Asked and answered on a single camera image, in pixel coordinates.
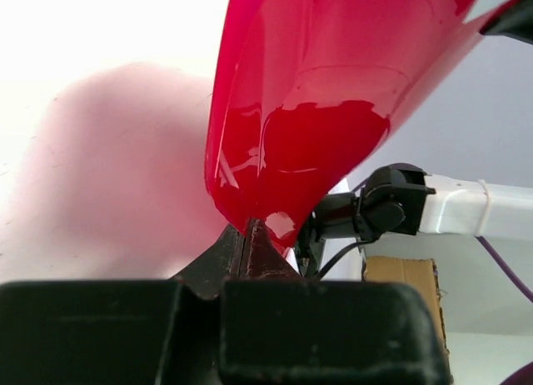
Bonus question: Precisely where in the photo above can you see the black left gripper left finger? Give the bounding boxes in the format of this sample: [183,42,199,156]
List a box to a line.
[1,227,243,384]

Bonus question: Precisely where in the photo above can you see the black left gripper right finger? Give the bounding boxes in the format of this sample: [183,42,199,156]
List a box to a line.
[218,220,451,384]

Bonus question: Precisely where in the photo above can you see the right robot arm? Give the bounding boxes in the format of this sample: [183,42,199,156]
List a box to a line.
[219,164,452,384]

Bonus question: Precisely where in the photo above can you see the brown cardboard piece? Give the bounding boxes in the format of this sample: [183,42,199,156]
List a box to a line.
[364,255,451,357]

